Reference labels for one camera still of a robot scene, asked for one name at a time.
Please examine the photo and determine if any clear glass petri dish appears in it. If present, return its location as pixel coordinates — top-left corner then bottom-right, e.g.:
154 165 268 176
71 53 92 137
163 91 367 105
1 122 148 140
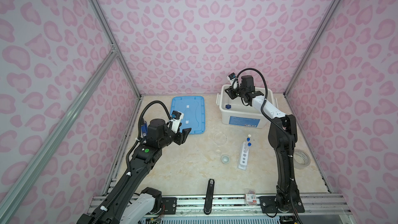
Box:
213 132 228 146

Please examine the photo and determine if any small white ceramic crucible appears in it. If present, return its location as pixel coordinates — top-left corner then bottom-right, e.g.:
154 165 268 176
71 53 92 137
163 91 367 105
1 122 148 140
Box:
221 155 230 164

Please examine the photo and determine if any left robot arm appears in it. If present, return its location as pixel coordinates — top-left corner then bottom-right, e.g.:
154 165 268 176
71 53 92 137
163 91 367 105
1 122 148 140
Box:
77 119 191 224

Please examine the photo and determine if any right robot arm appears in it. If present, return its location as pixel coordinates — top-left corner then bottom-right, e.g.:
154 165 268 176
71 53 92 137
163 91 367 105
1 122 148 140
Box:
224 73 304 216

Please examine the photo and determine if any white plastic storage bin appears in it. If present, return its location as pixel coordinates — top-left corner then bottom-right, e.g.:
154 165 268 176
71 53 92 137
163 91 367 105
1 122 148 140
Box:
216 85 270 129

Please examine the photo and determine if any blue plastic bin lid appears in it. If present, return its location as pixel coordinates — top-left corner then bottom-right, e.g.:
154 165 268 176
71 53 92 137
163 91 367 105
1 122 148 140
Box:
171 96 205 134

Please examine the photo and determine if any white test tube rack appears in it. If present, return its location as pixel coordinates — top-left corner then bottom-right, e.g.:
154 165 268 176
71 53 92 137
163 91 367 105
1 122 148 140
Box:
238 142 249 170

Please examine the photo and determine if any black stapler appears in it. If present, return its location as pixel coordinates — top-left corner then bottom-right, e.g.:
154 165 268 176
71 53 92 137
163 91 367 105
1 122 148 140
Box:
203 179 215 215

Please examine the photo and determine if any staples box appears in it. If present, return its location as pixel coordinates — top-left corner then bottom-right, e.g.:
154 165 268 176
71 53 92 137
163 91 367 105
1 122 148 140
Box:
245 188 257 205

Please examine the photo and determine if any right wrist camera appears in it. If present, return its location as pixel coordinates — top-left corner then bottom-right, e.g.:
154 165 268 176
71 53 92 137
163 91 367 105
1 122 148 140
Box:
228 73 239 90

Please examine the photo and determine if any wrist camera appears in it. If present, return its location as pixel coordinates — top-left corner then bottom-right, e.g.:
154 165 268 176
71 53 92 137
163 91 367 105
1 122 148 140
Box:
171 111 184 133
228 73 239 90

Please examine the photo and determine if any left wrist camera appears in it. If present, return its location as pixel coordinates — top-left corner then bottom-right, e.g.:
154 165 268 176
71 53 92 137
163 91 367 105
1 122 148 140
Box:
171 111 184 133

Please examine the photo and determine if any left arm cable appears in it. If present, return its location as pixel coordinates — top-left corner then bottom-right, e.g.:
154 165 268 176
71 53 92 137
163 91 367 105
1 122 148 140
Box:
137 100 172 141

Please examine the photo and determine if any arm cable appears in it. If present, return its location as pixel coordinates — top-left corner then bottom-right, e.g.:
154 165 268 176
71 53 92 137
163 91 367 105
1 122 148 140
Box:
236 67 304 224
137 100 172 141

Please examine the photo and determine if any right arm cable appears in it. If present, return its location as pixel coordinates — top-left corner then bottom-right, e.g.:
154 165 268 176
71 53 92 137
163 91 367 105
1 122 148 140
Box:
236 67 304 224

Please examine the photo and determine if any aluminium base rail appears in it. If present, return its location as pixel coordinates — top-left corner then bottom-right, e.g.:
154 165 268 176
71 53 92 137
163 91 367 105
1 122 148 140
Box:
86 192 358 224

